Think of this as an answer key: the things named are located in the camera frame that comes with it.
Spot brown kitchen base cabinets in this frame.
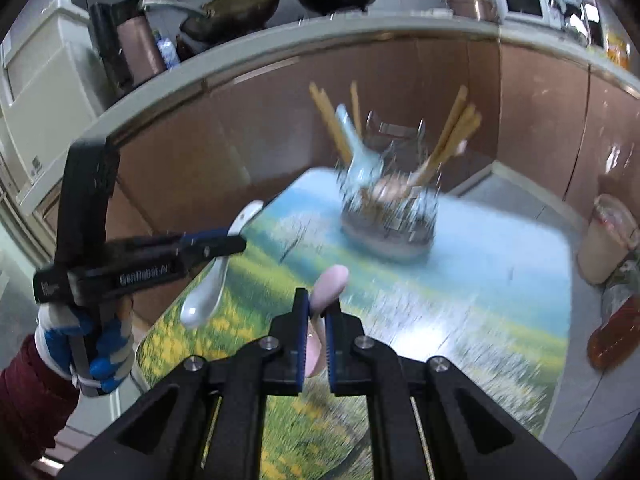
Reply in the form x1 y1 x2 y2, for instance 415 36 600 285
29 29 640 331

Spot yellow detergent bottle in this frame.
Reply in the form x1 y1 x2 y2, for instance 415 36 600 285
604 29 630 70

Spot light blue ceramic spoon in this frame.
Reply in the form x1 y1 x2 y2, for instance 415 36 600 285
335 104 384 202

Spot beige trash bin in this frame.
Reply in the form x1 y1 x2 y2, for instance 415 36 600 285
576 194 639 285

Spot amber oil bottle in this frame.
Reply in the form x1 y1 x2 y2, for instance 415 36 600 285
587 295 639 370

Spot white ceramic spoon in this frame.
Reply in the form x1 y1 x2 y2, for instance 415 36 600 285
180 200 264 330

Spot white microwave oven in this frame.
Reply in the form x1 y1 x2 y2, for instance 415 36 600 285
503 0 544 23

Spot grey cloth under basket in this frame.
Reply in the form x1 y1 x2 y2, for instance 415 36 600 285
341 212 435 261

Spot wire utensil holder basket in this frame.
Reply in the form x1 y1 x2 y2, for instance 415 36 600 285
335 104 438 260

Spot flower print folding table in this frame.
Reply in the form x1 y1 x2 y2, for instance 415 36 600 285
134 167 574 480

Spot bronze wok with handle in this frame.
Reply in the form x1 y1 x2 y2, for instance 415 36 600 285
138 0 280 44

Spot pink ceramic spoon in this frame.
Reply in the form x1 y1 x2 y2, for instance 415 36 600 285
305 264 349 378
372 138 469 206

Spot bronze rice cooker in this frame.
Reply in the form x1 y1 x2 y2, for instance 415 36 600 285
446 0 499 23

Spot brown thermos kettle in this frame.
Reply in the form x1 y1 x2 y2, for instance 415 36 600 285
89 0 167 96

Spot blue seasoning packet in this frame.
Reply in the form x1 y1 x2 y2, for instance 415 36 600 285
153 30 180 70

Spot blue white gloved left hand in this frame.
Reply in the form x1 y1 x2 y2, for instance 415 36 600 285
34 298 134 393

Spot bamboo chopstick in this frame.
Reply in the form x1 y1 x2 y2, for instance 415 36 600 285
309 81 352 167
349 80 362 138
427 104 482 169
408 84 469 186

